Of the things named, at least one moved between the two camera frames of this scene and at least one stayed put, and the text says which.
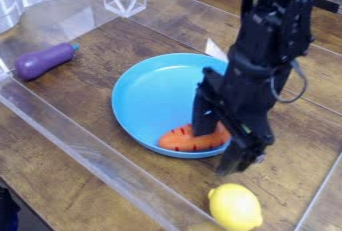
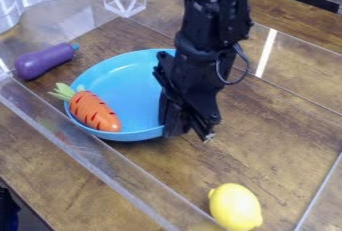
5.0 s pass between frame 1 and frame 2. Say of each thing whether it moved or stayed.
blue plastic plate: moved
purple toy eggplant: stayed
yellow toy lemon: stayed
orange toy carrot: moved
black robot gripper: moved
